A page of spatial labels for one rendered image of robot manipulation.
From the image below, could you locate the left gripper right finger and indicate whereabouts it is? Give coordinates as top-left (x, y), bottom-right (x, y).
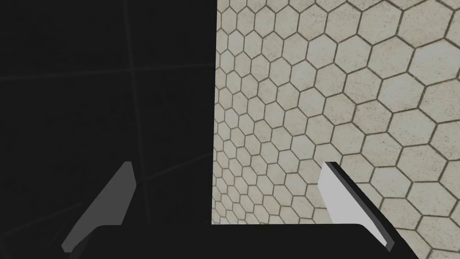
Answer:
top-left (318, 161), bottom-right (407, 252)

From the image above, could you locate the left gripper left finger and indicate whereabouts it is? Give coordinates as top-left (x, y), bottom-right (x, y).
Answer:
top-left (61, 161), bottom-right (137, 253)

